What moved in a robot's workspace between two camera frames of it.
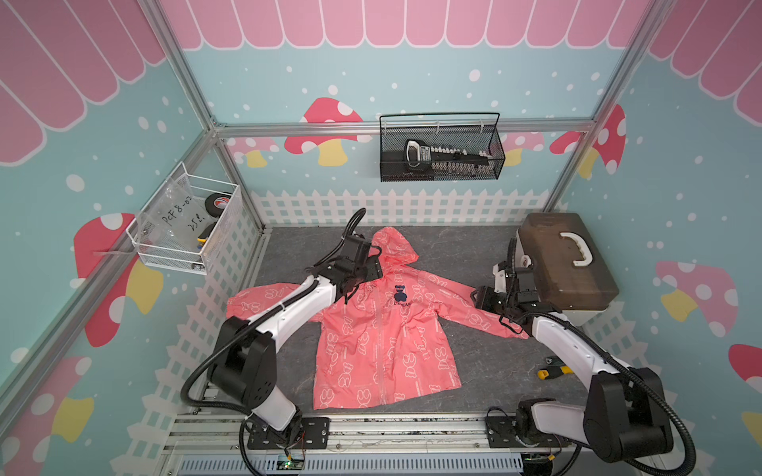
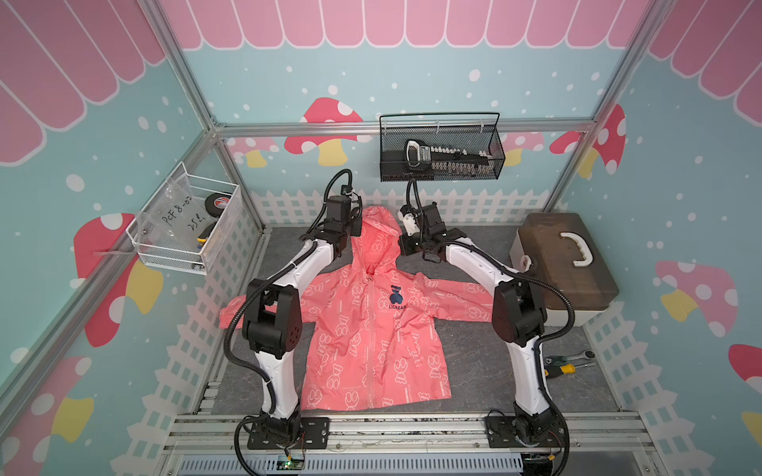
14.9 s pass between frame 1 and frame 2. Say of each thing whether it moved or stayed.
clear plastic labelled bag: stayed
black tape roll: stayed
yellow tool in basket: stayed
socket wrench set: stayed
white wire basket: stayed
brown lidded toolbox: stayed
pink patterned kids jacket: moved
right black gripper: moved
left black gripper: moved
